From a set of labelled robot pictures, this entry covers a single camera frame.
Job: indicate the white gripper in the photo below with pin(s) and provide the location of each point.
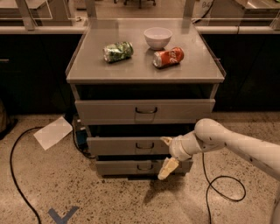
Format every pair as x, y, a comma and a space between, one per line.
176, 148

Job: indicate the grey drawer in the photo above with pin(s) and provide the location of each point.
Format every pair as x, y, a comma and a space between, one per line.
129, 167
127, 146
143, 111

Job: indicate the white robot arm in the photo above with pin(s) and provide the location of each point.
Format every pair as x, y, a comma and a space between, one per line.
209, 135

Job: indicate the grey bottom drawer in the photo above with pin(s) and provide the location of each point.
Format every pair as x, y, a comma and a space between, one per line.
129, 167

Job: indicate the grey top drawer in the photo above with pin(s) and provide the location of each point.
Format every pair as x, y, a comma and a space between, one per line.
143, 111

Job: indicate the grey metal drawer cabinet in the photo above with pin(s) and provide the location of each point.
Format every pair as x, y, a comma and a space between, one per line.
197, 76

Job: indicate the blue power box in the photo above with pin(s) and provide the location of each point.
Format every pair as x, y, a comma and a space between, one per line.
81, 138

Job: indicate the red cola can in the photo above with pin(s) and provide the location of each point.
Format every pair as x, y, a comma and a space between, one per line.
168, 58

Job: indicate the green soda can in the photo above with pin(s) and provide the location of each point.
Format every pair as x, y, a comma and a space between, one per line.
117, 51

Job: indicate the white ceramic bowl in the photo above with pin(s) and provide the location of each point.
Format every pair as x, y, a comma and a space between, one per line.
157, 38

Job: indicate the white paper sheet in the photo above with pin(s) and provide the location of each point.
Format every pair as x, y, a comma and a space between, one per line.
52, 133

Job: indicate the dark counter with rail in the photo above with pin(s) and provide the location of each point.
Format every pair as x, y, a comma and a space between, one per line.
34, 71

